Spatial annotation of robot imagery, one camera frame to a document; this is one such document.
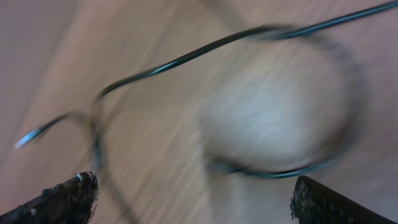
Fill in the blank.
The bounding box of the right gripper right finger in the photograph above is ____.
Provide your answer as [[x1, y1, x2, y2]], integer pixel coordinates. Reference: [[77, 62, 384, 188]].
[[290, 175, 397, 224]]

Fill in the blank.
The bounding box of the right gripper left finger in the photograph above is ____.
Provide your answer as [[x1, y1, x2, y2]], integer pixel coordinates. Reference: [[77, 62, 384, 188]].
[[1, 171, 98, 224]]

